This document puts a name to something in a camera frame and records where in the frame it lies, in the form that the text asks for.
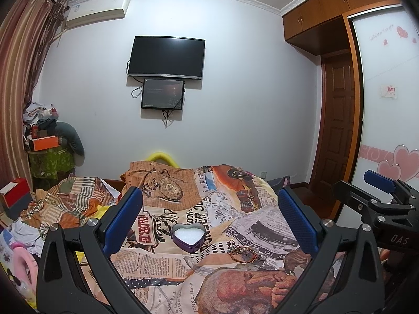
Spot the brown wooden door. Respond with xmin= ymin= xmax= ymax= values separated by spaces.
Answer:
xmin=309 ymin=48 xmax=358 ymax=220

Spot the pink plush toy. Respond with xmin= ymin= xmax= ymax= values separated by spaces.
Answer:
xmin=12 ymin=243 xmax=38 ymax=293

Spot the red white box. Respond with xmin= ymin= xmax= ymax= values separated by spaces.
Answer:
xmin=1 ymin=178 xmax=33 ymax=220

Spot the green patterned bag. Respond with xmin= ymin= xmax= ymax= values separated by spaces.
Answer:
xmin=28 ymin=146 xmax=75 ymax=179

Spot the white wardrobe sliding door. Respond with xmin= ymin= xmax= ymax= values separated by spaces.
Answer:
xmin=349 ymin=7 xmax=418 ymax=203

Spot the purple heart-shaped tin box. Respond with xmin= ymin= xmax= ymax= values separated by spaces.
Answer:
xmin=171 ymin=223 xmax=205 ymax=254

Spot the orange box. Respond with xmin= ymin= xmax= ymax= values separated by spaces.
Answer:
xmin=29 ymin=136 xmax=60 ymax=152

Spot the newspaper print bed quilt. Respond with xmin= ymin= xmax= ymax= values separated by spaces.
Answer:
xmin=20 ymin=161 xmax=311 ymax=313

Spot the wooden overhead cabinet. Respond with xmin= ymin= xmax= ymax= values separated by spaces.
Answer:
xmin=283 ymin=0 xmax=390 ymax=55

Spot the yellow pillow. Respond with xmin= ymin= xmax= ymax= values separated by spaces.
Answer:
xmin=146 ymin=152 xmax=179 ymax=168

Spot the striped brown curtain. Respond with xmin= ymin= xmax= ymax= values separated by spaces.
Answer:
xmin=1 ymin=0 xmax=67 ymax=186

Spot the white air conditioner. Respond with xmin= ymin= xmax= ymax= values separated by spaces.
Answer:
xmin=66 ymin=0 xmax=131 ymax=29

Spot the small black wall monitor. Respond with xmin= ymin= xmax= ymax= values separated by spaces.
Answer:
xmin=141 ymin=79 xmax=185 ymax=111

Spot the black wall television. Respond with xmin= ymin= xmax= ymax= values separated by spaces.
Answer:
xmin=127 ymin=36 xmax=205 ymax=80

